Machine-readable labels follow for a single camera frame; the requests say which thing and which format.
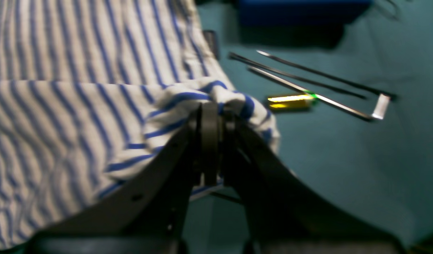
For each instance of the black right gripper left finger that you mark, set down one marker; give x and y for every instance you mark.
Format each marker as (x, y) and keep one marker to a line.
(146, 215)

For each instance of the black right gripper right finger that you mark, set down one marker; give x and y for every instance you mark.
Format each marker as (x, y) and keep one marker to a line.
(284, 215)

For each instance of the blue white striped T-shirt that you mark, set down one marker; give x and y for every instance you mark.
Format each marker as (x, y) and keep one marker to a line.
(90, 92)

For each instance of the teal table cloth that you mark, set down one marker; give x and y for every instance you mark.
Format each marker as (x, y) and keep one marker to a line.
(380, 171)

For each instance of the metal hex key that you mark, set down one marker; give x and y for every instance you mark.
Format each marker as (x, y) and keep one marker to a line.
(383, 97)

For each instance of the blue plastic box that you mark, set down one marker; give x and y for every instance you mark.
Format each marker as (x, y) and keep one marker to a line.
(268, 13)

